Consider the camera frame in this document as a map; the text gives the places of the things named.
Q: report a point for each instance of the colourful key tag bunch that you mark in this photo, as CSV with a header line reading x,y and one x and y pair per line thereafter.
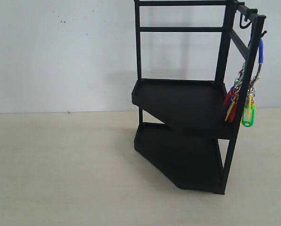
x,y
231,100

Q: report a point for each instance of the black two-tier corner rack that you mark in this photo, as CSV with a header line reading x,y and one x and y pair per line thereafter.
x,y
181,128

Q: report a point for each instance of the black curved metal hook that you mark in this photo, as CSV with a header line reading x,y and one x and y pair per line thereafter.
x,y
244,18

